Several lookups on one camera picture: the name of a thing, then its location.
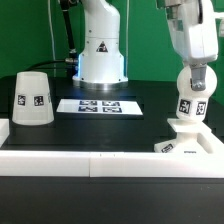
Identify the white lamp shade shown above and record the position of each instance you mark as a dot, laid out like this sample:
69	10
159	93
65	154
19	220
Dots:
32	101

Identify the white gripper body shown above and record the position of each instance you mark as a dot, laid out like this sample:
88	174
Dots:
192	29

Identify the white front wall bar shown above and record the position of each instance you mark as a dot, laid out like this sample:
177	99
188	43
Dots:
120	164

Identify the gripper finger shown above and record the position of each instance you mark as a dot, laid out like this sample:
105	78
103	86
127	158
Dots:
198	74

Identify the white marker tag sheet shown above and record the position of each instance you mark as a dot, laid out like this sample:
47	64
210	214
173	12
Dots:
99	107

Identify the white lamp base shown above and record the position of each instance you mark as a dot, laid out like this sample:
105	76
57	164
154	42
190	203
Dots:
186	140

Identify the white lamp bulb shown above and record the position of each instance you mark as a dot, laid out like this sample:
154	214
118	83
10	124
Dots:
192	105

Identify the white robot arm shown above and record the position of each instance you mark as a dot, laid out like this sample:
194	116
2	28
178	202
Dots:
101	65

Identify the white left wall bar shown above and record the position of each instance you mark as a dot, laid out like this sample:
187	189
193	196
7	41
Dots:
4	130

